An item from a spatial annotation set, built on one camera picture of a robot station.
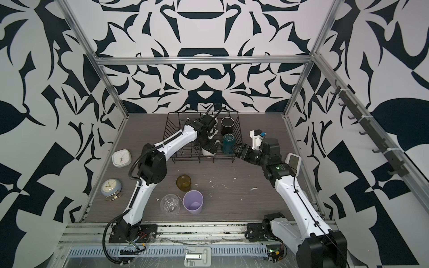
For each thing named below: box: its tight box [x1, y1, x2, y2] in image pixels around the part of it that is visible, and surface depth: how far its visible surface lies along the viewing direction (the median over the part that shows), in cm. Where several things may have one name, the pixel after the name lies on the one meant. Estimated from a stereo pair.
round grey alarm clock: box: [100, 178, 123, 201], surface depth 85 cm
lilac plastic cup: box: [182, 189, 204, 215], surface depth 75 cm
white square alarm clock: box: [111, 148, 132, 169], surface depth 97 cm
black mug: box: [220, 116, 236, 136], surface depth 101 cm
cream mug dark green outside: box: [221, 133, 237, 155], surface depth 94 cm
